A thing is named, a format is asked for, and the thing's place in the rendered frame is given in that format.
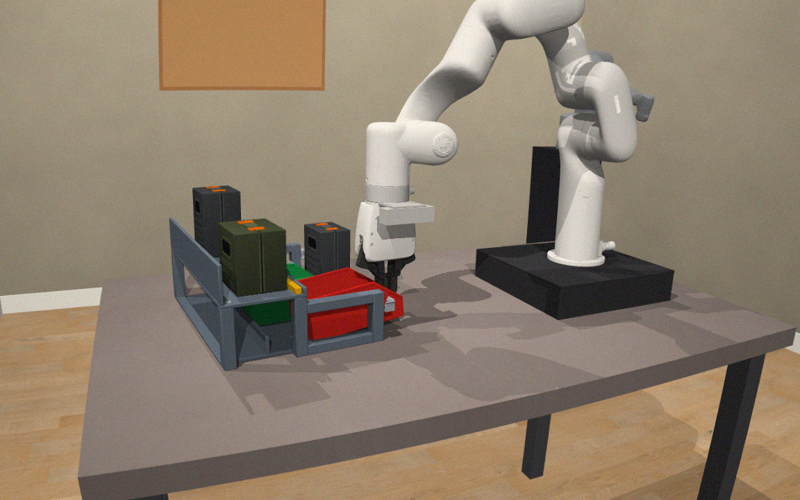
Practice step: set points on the olive green case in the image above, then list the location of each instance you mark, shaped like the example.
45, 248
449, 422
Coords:
252, 254

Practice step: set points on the red bin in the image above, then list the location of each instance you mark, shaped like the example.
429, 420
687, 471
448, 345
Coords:
340, 321

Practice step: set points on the yellow flat bar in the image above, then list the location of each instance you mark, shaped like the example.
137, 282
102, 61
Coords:
293, 287

